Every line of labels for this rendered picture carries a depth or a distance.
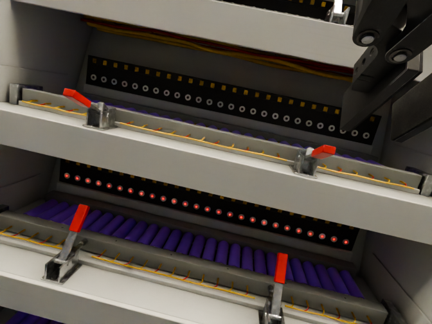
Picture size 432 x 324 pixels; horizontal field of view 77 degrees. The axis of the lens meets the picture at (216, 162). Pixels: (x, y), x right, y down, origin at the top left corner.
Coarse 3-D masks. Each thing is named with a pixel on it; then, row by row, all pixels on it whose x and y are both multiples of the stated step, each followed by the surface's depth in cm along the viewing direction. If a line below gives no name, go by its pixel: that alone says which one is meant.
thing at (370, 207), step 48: (0, 96) 38; (144, 96) 51; (48, 144) 34; (96, 144) 33; (144, 144) 33; (192, 144) 37; (336, 144) 49; (240, 192) 33; (288, 192) 32; (336, 192) 31; (384, 192) 33
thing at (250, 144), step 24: (24, 96) 39; (48, 96) 38; (120, 120) 38; (144, 120) 38; (168, 120) 37; (216, 144) 36; (240, 144) 37; (264, 144) 37; (336, 168) 36; (360, 168) 36; (384, 168) 36
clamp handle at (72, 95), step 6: (66, 90) 28; (72, 90) 28; (66, 96) 28; (72, 96) 28; (78, 96) 29; (78, 102) 29; (84, 102) 30; (90, 102) 31; (90, 108) 32; (96, 108) 33; (102, 108) 34
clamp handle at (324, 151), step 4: (308, 148) 33; (316, 148) 28; (320, 148) 27; (324, 148) 26; (328, 148) 26; (332, 148) 26; (308, 152) 33; (312, 152) 29; (316, 152) 28; (320, 152) 27; (324, 152) 26; (328, 152) 26; (332, 152) 26; (304, 156) 33; (308, 156) 31; (312, 156) 29; (316, 156) 29; (320, 156) 28; (324, 156) 28; (328, 156) 27; (308, 160) 33; (312, 160) 32
